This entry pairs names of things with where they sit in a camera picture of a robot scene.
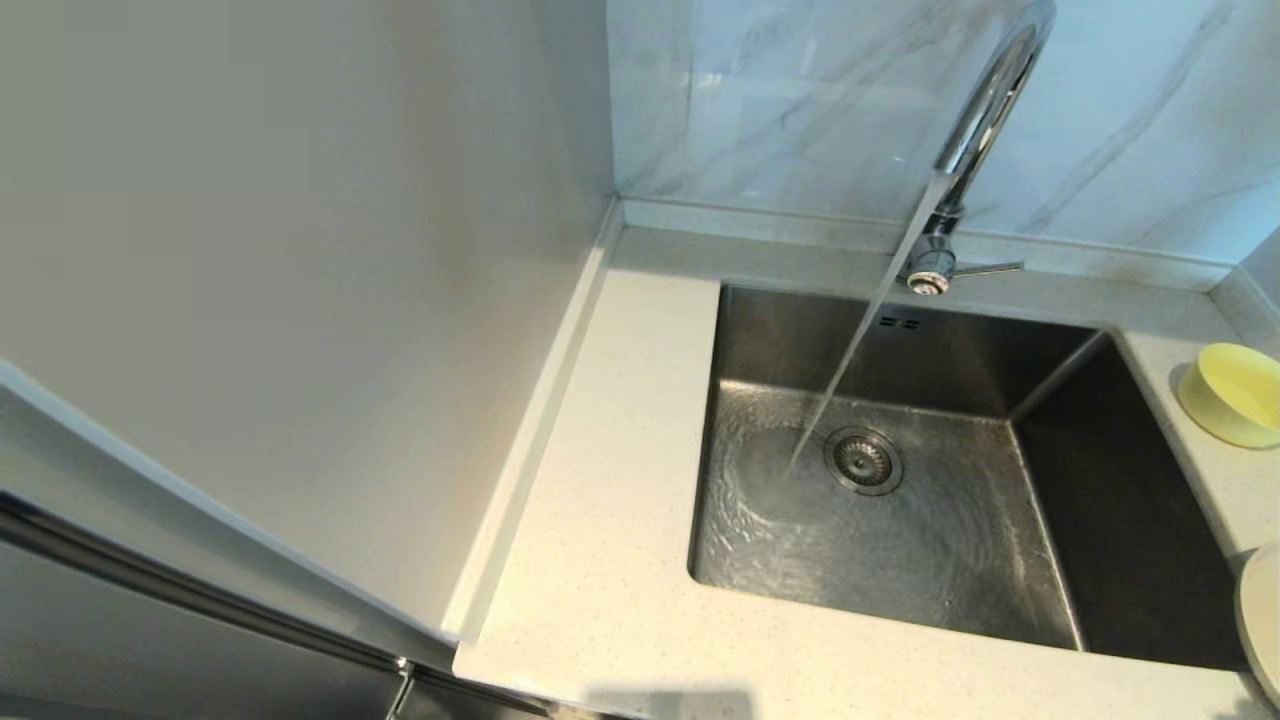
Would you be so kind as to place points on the round metal drain strainer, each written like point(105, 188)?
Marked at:
point(863, 461)

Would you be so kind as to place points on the tall glossy grey cabinet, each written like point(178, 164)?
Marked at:
point(150, 640)

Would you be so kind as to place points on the yellow plastic bowl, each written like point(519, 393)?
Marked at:
point(1235, 395)

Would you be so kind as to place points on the white round plate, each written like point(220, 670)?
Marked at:
point(1262, 620)

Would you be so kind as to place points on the stainless steel sink basin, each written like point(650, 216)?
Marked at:
point(900, 560)

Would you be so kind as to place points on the chrome gooseneck kitchen faucet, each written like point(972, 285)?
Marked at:
point(985, 110)

